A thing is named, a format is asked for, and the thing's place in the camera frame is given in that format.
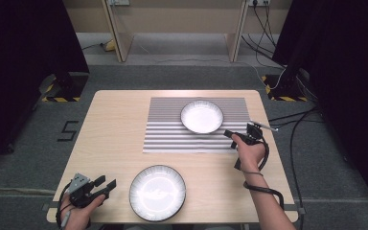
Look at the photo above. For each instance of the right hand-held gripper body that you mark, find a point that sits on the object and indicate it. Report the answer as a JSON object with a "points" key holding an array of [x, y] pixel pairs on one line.
{"points": [[254, 135]]}

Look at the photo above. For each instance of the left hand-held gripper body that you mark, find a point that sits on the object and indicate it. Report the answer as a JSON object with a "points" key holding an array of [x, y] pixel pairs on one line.
{"points": [[78, 191]]}

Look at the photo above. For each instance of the white plate dark rim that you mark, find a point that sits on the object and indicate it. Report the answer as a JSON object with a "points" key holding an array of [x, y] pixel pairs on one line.
{"points": [[157, 193], [202, 116]]}

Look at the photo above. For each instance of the person's right hand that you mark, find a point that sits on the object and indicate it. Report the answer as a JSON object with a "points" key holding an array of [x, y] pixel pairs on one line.
{"points": [[250, 156]]}

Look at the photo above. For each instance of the person's left hand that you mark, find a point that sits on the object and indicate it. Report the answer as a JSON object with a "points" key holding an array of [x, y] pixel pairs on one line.
{"points": [[76, 218]]}

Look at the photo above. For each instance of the stand base with hazard tape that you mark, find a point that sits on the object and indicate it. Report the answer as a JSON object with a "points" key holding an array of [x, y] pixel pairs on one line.
{"points": [[281, 91], [73, 86]]}

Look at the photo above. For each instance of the grey striped placemat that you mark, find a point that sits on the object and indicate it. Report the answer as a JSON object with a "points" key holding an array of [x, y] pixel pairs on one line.
{"points": [[166, 134]]}

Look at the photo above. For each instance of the black curtain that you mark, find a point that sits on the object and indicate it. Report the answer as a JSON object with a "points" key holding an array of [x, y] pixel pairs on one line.
{"points": [[348, 80], [19, 64]]}

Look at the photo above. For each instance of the yellow object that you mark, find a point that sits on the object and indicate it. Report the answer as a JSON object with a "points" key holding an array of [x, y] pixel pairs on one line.
{"points": [[110, 46]]}

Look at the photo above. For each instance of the grey metal table bracket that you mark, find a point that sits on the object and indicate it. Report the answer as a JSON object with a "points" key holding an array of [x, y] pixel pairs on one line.
{"points": [[295, 209], [48, 206]]}

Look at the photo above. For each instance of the white wall socket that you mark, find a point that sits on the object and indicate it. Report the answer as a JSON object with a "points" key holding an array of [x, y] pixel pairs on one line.
{"points": [[258, 2], [119, 2]]}

